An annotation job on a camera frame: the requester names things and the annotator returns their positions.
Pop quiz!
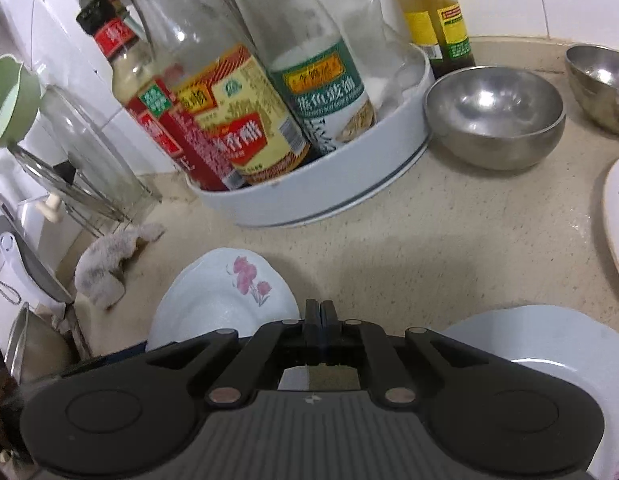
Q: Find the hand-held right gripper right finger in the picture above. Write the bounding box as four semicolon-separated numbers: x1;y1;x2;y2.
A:
321;300;491;405

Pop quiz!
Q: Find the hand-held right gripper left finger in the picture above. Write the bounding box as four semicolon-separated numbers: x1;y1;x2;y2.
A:
144;299;321;406

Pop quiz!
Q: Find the steel bowl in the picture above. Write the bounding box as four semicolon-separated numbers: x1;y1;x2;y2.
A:
423;65;566;171
564;44;619;136

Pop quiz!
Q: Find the floral white plate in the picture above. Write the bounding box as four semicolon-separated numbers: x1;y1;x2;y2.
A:
145;247;301;353

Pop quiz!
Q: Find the white round turntable tray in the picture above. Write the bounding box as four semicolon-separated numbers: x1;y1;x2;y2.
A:
184;42;436;227

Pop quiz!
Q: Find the grey white rag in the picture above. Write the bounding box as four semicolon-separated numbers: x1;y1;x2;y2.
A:
74;222;166;310

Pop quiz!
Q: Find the plain white plate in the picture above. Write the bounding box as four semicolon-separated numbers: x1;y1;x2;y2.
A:
442;304;619;480

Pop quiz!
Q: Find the yellow cap vinegar bottle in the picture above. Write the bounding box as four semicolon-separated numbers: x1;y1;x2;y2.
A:
108;0;315;187

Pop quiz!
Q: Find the green label sauce bottle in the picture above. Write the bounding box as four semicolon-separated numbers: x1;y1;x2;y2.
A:
220;0;377;158

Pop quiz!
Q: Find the red label sauce bottle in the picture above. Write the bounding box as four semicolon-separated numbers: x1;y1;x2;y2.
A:
76;0;235;192

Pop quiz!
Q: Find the steel pan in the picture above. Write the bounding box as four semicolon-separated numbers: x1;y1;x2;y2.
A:
4;302;74;386

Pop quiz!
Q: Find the clear glass jar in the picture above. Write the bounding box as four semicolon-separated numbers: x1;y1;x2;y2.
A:
36;84;162;226

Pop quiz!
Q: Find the glass pot lid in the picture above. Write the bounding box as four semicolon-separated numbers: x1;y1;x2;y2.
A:
9;145;127;238

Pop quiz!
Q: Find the clear plastic container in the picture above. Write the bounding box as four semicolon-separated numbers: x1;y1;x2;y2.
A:
312;0;425;111

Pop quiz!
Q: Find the yellow label oil bottle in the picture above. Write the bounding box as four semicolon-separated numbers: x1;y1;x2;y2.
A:
384;0;476;80

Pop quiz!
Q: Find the pale green cup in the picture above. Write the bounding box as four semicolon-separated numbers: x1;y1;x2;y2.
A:
0;55;42;150

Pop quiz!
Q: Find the white handled kitchen tool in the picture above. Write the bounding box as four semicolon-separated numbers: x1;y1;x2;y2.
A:
0;215;75;306

